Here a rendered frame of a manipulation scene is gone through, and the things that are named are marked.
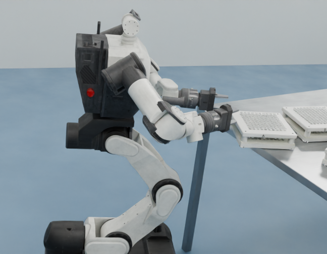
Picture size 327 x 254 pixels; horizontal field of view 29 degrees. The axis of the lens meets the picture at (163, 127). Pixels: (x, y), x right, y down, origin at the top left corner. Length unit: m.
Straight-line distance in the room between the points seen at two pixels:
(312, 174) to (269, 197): 1.54
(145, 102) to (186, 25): 4.00
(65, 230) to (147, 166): 0.49
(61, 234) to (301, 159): 1.12
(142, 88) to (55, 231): 0.93
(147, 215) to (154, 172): 0.23
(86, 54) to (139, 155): 0.51
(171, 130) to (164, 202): 0.63
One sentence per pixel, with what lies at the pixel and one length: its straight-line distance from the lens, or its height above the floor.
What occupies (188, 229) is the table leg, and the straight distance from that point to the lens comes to 3.40.
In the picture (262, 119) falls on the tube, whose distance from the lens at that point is 2.88.
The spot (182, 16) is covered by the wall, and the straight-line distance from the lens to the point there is 6.20.
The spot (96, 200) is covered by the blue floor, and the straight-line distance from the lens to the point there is 3.85.
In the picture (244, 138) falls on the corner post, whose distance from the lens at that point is 2.73.
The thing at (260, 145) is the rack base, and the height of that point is 0.86.
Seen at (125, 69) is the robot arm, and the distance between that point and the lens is 2.37.
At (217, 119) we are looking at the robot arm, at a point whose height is 1.00.
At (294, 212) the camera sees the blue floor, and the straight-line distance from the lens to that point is 4.06.
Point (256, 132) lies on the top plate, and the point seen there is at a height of 0.91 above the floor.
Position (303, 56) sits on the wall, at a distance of 7.03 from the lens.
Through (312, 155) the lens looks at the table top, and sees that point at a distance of 2.81.
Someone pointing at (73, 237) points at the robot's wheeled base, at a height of 0.32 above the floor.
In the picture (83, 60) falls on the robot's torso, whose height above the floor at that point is 1.18.
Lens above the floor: 1.98
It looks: 24 degrees down
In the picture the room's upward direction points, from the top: 7 degrees clockwise
